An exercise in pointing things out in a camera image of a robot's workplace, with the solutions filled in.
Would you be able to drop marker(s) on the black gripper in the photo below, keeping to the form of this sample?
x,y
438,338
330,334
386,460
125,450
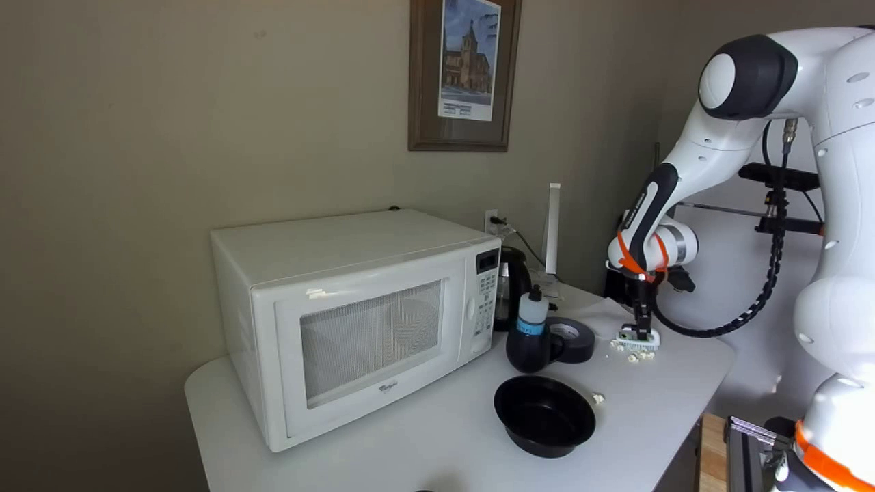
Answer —
x,y
643,293

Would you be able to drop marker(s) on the white green brush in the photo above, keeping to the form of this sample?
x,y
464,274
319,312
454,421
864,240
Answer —
x,y
635,345

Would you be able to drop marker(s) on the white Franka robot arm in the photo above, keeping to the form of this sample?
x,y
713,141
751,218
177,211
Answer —
x,y
837,227

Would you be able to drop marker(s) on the small white crumb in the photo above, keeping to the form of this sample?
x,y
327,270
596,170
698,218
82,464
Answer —
x,y
632,361
651,357

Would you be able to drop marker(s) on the black tape roll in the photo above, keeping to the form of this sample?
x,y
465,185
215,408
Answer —
x,y
576,339

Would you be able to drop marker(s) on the white popcorn piece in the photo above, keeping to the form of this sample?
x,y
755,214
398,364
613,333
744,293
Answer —
x,y
600,397

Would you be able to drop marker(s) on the white bottle blue label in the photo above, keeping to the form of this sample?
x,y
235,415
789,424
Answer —
x,y
531,316

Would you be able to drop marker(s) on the white upright tube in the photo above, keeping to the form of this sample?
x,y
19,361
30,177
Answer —
x,y
553,227

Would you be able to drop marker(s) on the black round bowl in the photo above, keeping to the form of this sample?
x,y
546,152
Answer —
x,y
546,417

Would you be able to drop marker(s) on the dark glass bottle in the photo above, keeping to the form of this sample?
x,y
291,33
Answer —
x,y
512,282

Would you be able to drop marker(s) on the wooden robot stand top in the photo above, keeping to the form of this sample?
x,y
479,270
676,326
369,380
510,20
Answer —
x,y
713,454

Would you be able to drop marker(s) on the white microwave oven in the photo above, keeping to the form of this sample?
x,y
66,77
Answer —
x,y
356,330

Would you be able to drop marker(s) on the wooden framed picture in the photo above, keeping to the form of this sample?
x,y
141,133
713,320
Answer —
x,y
465,72

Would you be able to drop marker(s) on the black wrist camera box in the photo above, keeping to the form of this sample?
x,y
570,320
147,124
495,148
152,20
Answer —
x,y
618,288

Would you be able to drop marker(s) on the white wall outlet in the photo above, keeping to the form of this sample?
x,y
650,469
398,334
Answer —
x,y
494,219

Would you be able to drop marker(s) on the black camera on tripod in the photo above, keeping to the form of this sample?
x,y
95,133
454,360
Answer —
x,y
795,222

